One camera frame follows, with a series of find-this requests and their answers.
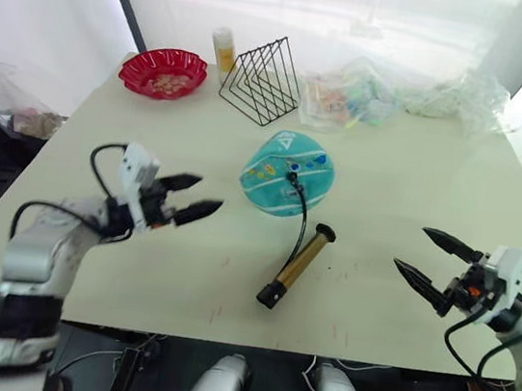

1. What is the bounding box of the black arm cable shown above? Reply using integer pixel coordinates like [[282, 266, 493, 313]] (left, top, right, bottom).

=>
[[438, 293, 522, 389], [9, 129, 145, 256]]

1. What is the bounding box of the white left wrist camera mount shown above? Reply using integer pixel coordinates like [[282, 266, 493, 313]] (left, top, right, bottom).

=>
[[109, 140, 164, 235]]

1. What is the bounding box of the red scalloped plastic bowl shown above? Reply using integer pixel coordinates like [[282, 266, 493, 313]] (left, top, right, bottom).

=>
[[115, 41, 212, 108]]

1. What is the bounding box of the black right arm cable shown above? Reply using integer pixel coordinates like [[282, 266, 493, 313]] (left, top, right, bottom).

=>
[[438, 293, 522, 389]]

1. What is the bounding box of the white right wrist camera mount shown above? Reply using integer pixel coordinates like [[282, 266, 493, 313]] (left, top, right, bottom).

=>
[[471, 243, 522, 333]]

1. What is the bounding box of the black wire file rack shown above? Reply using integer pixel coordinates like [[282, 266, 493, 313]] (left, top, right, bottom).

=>
[[215, 27, 308, 131]]

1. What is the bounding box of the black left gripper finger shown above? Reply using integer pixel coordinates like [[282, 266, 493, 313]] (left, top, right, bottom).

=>
[[170, 194, 225, 233], [158, 169, 204, 196]]

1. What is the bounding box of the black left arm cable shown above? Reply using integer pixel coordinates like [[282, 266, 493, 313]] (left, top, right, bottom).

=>
[[9, 129, 145, 256]]

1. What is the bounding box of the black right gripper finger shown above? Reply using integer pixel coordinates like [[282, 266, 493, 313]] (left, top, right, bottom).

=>
[[385, 257, 461, 320], [418, 226, 486, 268]]

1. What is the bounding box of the clear bag of colourful items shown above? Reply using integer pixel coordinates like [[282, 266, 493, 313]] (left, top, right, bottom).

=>
[[296, 50, 406, 141]]

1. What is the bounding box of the clear bag with brown contents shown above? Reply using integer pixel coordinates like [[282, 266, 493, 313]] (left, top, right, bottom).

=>
[[0, 63, 74, 143]]

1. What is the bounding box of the gold black hand pump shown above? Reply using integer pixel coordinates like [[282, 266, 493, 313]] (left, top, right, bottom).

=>
[[254, 215, 338, 318]]

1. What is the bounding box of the white cable under table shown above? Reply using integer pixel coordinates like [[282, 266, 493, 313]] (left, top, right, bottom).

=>
[[299, 352, 394, 391]]

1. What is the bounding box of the silver robot left leg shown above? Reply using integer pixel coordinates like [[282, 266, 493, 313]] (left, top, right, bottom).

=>
[[179, 346, 253, 391]]

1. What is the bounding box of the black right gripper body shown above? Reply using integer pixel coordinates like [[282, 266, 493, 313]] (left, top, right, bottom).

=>
[[444, 258, 510, 321]]

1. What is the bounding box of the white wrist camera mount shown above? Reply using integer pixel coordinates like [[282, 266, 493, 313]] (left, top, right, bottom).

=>
[[109, 140, 164, 235], [471, 243, 522, 333]]

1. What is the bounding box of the deflated teal ball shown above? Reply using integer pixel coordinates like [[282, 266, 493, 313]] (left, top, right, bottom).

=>
[[234, 123, 343, 225]]

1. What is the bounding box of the white yellow bottle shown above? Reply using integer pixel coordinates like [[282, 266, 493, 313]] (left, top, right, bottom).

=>
[[205, 25, 243, 76]]

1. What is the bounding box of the black pump hose with needle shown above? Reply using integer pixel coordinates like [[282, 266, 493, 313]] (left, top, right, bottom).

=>
[[273, 170, 315, 273]]

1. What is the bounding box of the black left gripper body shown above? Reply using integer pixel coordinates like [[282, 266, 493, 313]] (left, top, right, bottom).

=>
[[133, 175, 185, 234]]

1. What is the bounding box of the crumpled clear plastic bag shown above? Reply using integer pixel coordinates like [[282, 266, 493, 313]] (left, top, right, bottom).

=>
[[392, 57, 522, 140]]

